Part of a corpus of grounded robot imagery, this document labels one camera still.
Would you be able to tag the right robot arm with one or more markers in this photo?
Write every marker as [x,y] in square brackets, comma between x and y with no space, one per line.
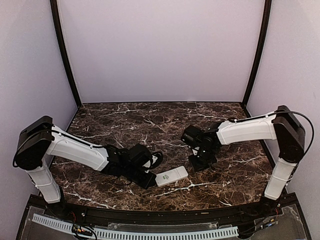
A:
[280,125]

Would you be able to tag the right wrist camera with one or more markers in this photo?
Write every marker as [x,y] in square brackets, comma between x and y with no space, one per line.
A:
[195,150]

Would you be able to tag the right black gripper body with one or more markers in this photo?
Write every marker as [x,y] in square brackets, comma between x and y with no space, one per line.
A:
[204,159]

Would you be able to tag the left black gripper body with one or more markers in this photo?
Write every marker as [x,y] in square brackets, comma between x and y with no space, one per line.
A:
[132,175]

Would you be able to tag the white air conditioner remote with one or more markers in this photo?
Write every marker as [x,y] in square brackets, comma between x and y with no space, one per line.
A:
[171,176]

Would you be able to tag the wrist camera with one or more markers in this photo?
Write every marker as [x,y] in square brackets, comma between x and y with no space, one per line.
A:
[195,150]
[156,159]

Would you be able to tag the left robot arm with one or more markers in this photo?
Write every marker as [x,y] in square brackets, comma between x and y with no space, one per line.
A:
[43,138]

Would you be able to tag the black frame post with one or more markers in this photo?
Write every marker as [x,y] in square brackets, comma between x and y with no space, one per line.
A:
[63,52]
[258,53]

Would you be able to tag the left black frame post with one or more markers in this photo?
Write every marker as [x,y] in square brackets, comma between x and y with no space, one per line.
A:
[63,52]

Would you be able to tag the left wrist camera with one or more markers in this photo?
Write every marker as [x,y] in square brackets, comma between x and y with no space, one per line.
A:
[156,159]

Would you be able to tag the right black frame post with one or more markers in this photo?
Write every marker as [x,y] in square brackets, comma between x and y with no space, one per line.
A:
[258,53]

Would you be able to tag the black front rail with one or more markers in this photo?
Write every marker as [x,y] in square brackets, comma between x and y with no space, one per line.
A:
[235,215]

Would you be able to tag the white slotted cable duct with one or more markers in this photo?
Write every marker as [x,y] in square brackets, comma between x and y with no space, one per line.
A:
[121,231]

